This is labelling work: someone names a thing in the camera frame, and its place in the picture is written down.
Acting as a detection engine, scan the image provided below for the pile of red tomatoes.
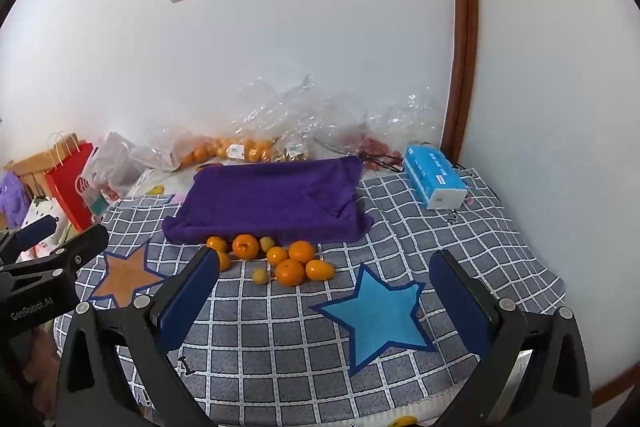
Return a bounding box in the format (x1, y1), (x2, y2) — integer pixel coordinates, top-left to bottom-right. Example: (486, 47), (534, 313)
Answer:
(357, 134), (406, 172)

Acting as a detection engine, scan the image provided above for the clear bag of kumquats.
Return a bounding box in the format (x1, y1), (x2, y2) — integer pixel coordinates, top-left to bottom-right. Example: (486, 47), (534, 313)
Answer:
(220, 77), (368, 165)

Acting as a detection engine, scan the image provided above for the purple towel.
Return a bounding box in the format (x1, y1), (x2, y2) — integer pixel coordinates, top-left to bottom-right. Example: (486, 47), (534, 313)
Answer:
(162, 155), (375, 247)

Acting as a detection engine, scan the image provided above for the clear bag of tangerines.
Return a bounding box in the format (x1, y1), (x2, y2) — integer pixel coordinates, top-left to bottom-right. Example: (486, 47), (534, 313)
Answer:
(132, 127), (236, 172)

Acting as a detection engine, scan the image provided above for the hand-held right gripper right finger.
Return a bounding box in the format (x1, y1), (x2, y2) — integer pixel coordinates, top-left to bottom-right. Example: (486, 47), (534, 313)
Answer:
(430, 249), (593, 427)

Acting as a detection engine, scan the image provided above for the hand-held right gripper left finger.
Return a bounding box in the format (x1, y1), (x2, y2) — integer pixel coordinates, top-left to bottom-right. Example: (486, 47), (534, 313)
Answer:
(55, 246), (221, 427)

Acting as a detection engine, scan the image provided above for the purple plush toy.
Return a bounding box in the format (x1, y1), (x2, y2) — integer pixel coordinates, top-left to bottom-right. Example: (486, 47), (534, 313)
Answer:
(0, 172), (32, 228)

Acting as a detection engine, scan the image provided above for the blue tissue pack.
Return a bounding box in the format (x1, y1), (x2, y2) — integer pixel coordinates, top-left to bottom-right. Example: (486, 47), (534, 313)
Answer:
(402, 145), (469, 210)

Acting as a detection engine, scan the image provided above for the grey plaid star blanket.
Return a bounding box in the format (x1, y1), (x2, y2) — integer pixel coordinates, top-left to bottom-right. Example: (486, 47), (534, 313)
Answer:
(52, 167), (566, 427)

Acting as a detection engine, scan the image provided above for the white printed bag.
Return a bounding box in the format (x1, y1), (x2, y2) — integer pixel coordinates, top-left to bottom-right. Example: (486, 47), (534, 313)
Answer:
(20, 197), (81, 263)

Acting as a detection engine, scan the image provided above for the red paper bag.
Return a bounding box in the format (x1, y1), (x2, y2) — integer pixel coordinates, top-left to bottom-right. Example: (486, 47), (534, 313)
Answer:
(44, 132), (108, 232)

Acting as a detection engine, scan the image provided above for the oval orange kumquat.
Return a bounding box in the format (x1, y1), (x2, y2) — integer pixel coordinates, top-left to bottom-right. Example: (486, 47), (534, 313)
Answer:
(305, 259), (335, 282)

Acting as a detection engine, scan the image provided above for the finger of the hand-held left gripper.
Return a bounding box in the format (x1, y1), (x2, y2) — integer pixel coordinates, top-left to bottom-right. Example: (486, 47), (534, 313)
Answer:
(0, 224), (109, 290)
(0, 214), (57, 264)

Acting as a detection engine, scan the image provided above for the brown box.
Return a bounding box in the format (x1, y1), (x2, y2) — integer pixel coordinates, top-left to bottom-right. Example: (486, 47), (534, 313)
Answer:
(4, 150), (53, 200)

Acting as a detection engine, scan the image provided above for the orange tangerine with green stem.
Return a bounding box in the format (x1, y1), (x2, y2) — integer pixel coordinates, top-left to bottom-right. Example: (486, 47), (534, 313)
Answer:
(232, 233), (260, 261)

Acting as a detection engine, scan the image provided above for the white printed sheet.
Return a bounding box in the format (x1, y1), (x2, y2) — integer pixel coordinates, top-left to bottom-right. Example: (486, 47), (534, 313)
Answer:
(125, 164), (198, 208)

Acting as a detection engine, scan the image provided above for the person's left hand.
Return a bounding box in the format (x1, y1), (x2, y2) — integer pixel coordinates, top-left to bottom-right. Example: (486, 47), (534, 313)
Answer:
(22, 329), (57, 413)

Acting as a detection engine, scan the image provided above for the brown wooden door frame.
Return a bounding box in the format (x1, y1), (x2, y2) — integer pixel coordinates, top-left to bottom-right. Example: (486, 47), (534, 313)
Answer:
(440, 0), (480, 158)

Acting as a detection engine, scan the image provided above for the clear plastic bag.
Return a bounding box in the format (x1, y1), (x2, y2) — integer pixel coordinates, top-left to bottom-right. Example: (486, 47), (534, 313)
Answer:
(367, 92), (446, 168)

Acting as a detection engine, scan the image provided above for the white plastic bag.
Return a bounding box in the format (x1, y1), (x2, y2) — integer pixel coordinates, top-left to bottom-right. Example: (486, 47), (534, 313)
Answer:
(82, 132), (151, 202)

